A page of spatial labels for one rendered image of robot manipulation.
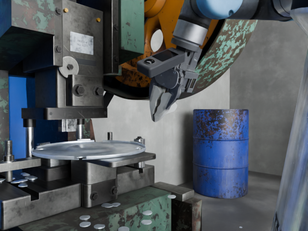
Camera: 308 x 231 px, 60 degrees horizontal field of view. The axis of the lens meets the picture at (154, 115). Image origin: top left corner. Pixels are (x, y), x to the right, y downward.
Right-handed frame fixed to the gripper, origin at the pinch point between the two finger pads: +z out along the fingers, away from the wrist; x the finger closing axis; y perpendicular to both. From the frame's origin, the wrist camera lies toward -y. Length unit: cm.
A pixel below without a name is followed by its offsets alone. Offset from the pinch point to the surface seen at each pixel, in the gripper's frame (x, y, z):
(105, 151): 2.6, -10.2, 10.5
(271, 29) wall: 109, 323, -68
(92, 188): 0.5, -12.9, 19.1
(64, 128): 20.9, -10.6, 13.5
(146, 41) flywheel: 38.0, 28.6, -14.8
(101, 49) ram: 24.1, -3.0, -10.0
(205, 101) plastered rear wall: 124, 258, 45
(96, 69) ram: 21.6, -4.6, -4.5
